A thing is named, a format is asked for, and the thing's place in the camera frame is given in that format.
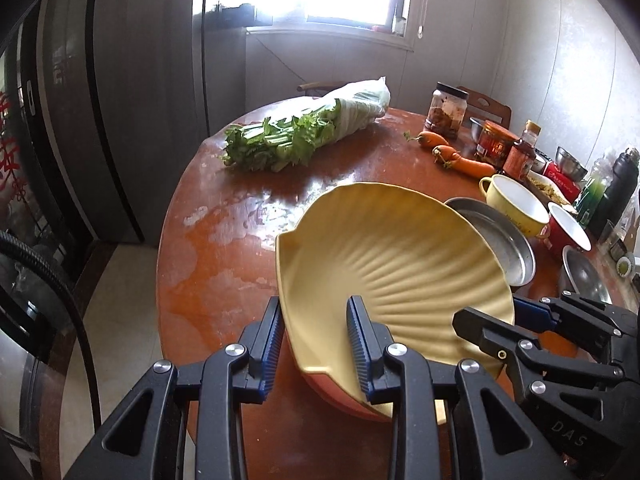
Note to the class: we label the red label sauce jar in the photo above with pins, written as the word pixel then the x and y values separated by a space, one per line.
pixel 495 147

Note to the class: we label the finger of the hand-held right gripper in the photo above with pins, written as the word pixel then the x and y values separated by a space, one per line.
pixel 535 316
pixel 480 332

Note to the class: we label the wooden chair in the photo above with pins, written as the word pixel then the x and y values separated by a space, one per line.
pixel 487 105
pixel 317 86

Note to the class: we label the orange carrot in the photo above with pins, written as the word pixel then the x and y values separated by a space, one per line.
pixel 475 166
pixel 430 139
pixel 445 154

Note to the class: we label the white dish of pickled vegetables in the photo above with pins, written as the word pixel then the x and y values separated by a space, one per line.
pixel 547 187

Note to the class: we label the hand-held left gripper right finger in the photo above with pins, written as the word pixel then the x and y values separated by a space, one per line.
pixel 361 355

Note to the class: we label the celery bunch in plastic bag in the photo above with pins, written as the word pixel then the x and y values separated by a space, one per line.
pixel 300 130

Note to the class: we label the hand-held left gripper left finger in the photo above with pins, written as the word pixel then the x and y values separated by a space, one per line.
pixel 267 355

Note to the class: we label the black thermos flask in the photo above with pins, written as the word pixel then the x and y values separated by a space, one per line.
pixel 622 190

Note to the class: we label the red instant noodle bowl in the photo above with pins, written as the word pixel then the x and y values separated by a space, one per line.
pixel 567 230

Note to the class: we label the green drink bottle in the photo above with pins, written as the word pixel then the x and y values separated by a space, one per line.
pixel 592 195

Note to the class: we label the green fruit in foam net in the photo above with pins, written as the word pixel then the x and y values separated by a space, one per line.
pixel 625 266

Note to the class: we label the steel basin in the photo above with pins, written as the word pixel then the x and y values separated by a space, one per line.
pixel 582 275

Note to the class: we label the red paper decoration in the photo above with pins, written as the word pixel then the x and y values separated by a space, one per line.
pixel 12 150

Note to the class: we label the round steel plate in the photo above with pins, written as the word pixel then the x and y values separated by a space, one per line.
pixel 505 245

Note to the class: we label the yellow shell-shaped plate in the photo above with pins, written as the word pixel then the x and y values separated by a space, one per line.
pixel 400 255

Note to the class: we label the clear plastic cup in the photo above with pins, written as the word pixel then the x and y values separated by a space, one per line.
pixel 607 234

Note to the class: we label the dark grey refrigerator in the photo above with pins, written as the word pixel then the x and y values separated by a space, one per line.
pixel 125 100

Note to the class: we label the red food packet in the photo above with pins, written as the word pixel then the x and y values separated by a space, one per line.
pixel 562 180

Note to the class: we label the sauce bottle with orange cap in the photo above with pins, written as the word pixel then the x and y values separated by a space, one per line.
pixel 522 157

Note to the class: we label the clear pickle jar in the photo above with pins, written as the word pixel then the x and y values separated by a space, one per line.
pixel 446 112

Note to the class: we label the small steel bowl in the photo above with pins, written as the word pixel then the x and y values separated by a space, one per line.
pixel 479 129
pixel 572 162

